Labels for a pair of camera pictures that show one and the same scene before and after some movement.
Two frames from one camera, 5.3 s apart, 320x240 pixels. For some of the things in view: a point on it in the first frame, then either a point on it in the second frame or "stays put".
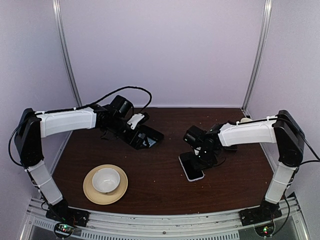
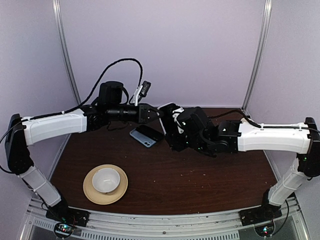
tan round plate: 101,198 stays put
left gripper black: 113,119 → 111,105
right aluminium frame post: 261,57 stays put
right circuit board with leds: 265,230 stays put
